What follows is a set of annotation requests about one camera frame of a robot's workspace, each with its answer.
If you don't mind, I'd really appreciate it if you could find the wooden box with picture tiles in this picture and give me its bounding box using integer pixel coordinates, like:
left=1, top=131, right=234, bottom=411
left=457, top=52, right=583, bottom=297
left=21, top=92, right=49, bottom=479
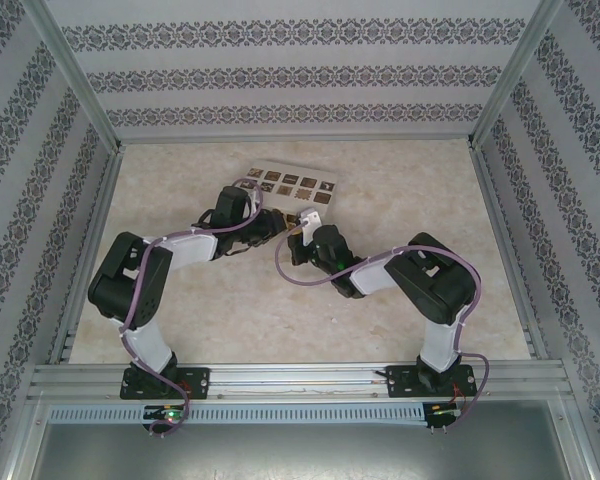
left=239, top=158, right=343, bottom=232

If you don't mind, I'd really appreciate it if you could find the aluminium side rail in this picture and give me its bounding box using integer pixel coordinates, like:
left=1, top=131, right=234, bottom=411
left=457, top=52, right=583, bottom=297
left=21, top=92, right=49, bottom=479
left=48, top=148, right=125, bottom=365
left=471, top=142, right=550, bottom=360

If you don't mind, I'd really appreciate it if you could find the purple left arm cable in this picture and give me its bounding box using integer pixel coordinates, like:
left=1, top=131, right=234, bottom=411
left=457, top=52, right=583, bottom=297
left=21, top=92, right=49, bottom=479
left=119, top=176, right=265, bottom=439

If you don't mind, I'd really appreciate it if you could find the grey metal sheet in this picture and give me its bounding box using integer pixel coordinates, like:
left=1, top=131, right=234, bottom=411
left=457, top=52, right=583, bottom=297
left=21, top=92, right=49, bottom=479
left=27, top=420, right=579, bottom=480

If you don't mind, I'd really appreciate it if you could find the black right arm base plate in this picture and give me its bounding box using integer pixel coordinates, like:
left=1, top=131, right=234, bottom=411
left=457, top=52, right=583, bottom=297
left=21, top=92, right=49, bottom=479
left=383, top=364, right=479, bottom=400

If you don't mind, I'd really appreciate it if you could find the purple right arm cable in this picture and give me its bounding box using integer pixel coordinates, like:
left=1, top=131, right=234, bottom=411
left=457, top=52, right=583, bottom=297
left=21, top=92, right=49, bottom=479
left=274, top=228, right=492, bottom=432

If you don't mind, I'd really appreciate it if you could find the aluminium frame post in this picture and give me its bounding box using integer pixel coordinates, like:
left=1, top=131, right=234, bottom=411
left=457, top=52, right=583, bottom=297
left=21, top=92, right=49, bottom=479
left=18, top=0, right=125, bottom=152
left=468, top=0, right=565, bottom=147

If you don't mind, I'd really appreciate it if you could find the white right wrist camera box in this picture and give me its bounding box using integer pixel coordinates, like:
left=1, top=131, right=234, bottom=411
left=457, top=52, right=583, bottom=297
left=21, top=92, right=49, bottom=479
left=296, top=206, right=325, bottom=247

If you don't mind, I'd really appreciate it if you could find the left connector board green light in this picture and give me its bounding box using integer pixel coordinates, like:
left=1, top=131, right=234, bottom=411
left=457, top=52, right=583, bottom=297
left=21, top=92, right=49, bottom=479
left=141, top=404, right=189, bottom=437

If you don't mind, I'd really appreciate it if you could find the grey slotted cable duct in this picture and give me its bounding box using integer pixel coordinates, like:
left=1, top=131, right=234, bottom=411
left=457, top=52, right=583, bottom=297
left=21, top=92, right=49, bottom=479
left=46, top=402, right=427, bottom=424

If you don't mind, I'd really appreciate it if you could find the aluminium mounting rail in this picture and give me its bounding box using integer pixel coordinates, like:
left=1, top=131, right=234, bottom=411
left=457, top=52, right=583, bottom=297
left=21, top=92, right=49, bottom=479
left=28, top=360, right=573, bottom=400

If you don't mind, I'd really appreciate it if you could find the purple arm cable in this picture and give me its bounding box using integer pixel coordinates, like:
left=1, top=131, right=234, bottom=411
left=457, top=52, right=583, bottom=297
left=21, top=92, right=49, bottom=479
left=274, top=228, right=492, bottom=432
left=119, top=176, right=265, bottom=439

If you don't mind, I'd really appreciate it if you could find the right connector board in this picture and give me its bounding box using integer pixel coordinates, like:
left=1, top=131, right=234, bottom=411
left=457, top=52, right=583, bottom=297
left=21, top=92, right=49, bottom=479
left=423, top=401, right=462, bottom=432

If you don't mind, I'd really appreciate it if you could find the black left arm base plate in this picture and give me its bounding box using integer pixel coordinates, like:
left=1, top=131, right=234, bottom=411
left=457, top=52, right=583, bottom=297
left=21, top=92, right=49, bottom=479
left=120, top=366, right=212, bottom=402

